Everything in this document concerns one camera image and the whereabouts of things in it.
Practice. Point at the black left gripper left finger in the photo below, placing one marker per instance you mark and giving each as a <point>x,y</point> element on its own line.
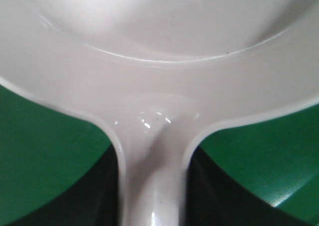
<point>37,191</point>

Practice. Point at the pink dustpan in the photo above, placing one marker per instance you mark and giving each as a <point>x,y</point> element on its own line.
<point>159,76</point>

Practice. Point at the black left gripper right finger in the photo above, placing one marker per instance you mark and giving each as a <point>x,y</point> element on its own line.
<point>250,190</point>

